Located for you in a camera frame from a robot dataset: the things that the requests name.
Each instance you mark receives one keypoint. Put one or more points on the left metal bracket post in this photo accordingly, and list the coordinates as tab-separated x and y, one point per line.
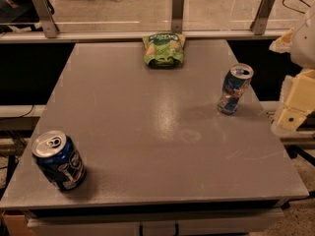
45	16

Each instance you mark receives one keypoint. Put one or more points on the metal bracket post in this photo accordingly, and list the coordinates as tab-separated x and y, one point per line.
177	10
259	25
45	16

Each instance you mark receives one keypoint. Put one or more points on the middle metal bracket post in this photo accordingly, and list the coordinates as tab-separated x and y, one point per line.
177	10

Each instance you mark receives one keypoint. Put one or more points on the right metal bracket post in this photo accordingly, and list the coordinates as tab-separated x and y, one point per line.
259	25

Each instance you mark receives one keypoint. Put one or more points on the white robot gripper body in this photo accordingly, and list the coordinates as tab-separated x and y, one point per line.
304	48

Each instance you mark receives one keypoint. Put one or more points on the green rice chip bag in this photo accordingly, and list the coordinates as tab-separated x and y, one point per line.
164	49

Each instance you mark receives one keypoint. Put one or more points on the blue silver redbull can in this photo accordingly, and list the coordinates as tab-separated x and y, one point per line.
235	84

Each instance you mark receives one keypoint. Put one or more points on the dark blue pepsi can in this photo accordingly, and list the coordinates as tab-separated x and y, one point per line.
58	159

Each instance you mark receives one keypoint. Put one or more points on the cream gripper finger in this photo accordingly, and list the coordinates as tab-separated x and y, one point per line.
283	43
297	100

